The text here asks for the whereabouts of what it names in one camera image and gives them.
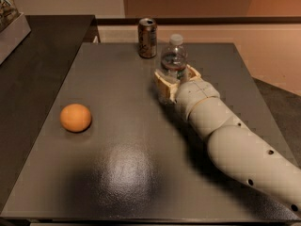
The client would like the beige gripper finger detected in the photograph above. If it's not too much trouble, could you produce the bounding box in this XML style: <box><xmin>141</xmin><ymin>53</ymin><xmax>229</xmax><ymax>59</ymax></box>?
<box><xmin>187</xmin><ymin>65</ymin><xmax>201</xmax><ymax>81</ymax></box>
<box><xmin>154</xmin><ymin>69</ymin><xmax>180</xmax><ymax>105</ymax></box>

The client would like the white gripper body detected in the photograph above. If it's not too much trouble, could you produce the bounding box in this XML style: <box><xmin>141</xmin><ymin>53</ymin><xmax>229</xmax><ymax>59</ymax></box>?
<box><xmin>175</xmin><ymin>79</ymin><xmax>220</xmax><ymax>121</ymax></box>

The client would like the clear plastic water bottle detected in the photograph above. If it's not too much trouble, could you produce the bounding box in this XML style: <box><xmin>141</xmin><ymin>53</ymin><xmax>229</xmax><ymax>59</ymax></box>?
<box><xmin>161</xmin><ymin>34</ymin><xmax>187</xmax><ymax>82</ymax></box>

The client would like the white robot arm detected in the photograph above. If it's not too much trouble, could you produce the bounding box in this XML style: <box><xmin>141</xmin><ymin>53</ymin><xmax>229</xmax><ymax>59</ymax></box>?
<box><xmin>154</xmin><ymin>66</ymin><xmax>301</xmax><ymax>216</ymax></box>

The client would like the metal soda can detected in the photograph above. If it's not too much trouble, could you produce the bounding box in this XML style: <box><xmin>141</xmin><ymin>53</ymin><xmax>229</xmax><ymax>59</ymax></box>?
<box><xmin>138</xmin><ymin>18</ymin><xmax>157</xmax><ymax>58</ymax></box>

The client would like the orange fruit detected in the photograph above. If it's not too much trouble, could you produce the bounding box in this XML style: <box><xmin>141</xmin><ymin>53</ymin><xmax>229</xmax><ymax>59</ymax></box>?
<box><xmin>59</xmin><ymin>104</ymin><xmax>92</xmax><ymax>133</ymax></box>

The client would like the dark side table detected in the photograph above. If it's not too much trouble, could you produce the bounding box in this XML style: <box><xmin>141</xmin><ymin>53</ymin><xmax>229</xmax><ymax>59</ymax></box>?
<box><xmin>0</xmin><ymin>15</ymin><xmax>97</xmax><ymax>212</ymax></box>

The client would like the white box with items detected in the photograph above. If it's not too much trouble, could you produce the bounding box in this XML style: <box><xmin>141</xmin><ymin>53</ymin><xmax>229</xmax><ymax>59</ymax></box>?
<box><xmin>0</xmin><ymin>0</ymin><xmax>31</xmax><ymax>64</ymax></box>

